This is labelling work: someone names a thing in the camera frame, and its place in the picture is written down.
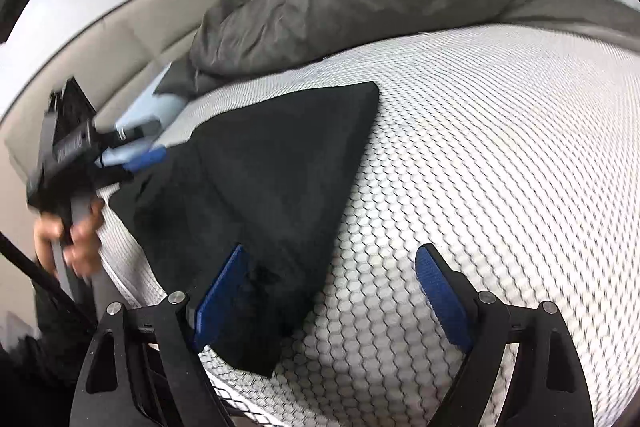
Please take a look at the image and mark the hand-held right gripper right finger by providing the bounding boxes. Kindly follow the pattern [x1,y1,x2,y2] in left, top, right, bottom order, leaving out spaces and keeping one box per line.
[415,243,596,427]

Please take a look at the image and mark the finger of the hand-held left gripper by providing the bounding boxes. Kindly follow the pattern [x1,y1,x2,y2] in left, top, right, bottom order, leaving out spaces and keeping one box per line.
[95,146,168,175]
[115,119,162,142]

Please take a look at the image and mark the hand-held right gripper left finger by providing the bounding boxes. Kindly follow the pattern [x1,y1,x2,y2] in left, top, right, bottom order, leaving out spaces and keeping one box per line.
[69,243,251,427]

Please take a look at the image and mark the black pants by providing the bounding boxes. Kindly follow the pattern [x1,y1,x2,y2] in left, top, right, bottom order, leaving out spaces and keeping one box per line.
[109,82,381,378]

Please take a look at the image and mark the person's left forearm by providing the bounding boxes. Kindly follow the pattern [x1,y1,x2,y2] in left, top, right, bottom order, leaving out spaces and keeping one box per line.
[0,277,101,427]

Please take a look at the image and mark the person's left hand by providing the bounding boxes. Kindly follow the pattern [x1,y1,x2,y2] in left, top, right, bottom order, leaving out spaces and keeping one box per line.
[32,198,107,279]

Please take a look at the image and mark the light blue pillow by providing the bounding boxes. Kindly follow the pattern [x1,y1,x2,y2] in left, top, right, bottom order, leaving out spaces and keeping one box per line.
[97,62,186,168]

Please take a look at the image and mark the beige headboard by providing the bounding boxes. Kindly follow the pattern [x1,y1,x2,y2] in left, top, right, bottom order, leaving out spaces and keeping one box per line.
[0,0,241,188]

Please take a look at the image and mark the white honeycomb mesh mattress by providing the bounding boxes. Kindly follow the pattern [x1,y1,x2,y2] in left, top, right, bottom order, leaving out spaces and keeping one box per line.
[95,24,640,427]

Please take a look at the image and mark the black cable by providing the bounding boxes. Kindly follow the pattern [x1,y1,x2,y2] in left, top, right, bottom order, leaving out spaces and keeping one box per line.
[0,232,96,325]

